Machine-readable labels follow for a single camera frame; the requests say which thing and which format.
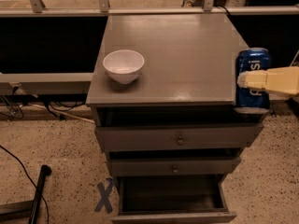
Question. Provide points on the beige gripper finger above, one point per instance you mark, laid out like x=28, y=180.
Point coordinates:
x=283, y=80

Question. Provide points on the blue pepsi can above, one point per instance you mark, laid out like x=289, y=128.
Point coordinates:
x=251, y=101

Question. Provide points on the grey drawer cabinet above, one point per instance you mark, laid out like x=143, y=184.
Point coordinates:
x=189, y=61

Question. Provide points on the grey top drawer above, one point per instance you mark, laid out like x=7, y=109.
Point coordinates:
x=175, y=128

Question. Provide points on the grey drawer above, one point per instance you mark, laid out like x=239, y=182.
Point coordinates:
x=215, y=161
x=184, y=199
x=175, y=128

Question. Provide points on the grey bottom drawer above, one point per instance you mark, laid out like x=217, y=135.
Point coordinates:
x=184, y=199

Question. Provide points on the grey middle drawer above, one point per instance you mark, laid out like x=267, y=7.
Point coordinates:
x=215, y=161

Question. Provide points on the white ceramic bowl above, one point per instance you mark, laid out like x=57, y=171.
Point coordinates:
x=124, y=65

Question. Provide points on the blue tape cross mark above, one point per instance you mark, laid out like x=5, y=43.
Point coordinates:
x=104, y=196

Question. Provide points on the grey metal railing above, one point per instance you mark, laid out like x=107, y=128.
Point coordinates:
x=49, y=6

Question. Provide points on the black metal stand leg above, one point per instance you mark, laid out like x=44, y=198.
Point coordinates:
x=30, y=208

